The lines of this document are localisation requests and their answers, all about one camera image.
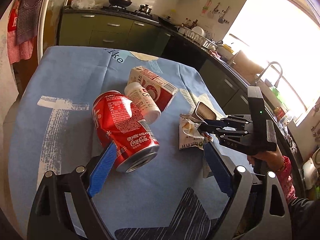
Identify white snack wrapper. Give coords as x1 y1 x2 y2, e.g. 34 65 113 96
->
179 114 213 151

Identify black lidded wok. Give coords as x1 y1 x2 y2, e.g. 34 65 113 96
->
108 0 133 8

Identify green lower kitchen cabinets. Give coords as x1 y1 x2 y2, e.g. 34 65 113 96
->
58 9 250 110

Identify purple checked apron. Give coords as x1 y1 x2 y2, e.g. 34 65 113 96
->
16 0 48 46

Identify blue star-print tablecloth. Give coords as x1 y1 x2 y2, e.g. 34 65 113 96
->
9 45 250 240

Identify red soda can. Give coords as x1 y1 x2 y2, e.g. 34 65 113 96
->
92 90 160 173

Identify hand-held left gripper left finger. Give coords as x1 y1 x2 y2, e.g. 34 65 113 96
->
26 140 118 240

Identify black lidded pan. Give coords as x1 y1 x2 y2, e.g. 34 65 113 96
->
159 16 175 27

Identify tall curved steel faucet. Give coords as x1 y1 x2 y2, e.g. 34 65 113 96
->
255 61 283 91

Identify stack of white plates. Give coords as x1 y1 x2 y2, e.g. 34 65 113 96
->
192 26 207 37

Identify person's right forearm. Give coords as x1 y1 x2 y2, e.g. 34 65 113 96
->
274 155 320 240

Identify red and white carton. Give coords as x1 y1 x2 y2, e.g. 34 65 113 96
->
127 66 179 112

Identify red checked apron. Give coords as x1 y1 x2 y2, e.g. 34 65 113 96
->
7 0 34 64

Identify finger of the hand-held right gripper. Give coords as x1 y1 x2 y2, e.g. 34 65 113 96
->
199 125 250 140
204 114 252 128

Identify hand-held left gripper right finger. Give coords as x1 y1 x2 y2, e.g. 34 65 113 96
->
203 141 293 240

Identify white pill bottle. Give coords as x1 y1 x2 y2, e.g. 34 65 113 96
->
124 82 162 123

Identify brown plastic tray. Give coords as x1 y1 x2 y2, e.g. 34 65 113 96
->
191 101 218 122

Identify white dish rack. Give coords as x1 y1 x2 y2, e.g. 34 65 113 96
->
185 29 218 51

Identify black gas stove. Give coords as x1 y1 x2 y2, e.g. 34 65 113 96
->
102 5 160 21

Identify group of sauce bottles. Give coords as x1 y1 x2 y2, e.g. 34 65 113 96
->
182 18 199 29

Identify patterned glass sliding door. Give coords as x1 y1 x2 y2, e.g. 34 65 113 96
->
37 0 75 63

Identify wooden cutting board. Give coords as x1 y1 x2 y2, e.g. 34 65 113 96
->
232 50 253 67

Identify person's right hand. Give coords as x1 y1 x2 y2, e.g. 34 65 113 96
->
246 145 285 175

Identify white countertop appliance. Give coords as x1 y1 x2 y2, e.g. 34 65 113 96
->
301 147 320 191

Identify hanging kitchen utensils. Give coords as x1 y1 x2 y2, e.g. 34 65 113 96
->
201 0 231 25

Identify crumpled plastic bag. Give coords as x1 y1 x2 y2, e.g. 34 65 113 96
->
71 0 97 9

